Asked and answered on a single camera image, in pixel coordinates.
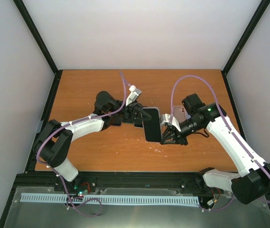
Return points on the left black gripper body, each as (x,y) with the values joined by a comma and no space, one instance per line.
(128,112)

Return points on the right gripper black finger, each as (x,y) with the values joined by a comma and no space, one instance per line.
(169,140)
(170,132)

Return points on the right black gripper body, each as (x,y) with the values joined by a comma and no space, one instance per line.
(182,139)

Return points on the black phone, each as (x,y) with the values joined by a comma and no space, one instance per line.
(152,127)

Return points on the pink phone case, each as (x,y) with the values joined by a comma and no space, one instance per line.
(180,113)

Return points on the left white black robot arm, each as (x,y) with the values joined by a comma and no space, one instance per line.
(53,142)

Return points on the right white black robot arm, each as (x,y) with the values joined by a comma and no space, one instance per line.
(252,179)

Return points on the phone with maroon edge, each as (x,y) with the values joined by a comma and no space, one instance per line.
(116,121)

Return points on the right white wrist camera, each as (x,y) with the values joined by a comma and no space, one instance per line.
(167,119)

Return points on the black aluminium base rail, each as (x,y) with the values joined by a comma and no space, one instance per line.
(182,182)

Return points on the light blue slotted cable duct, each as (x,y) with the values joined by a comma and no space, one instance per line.
(118,200)

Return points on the right black frame post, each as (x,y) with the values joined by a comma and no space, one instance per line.
(260,10)

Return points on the black frame post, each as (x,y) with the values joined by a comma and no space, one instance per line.
(21,7)
(260,10)

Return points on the left black frame post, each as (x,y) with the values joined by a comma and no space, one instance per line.
(21,7)

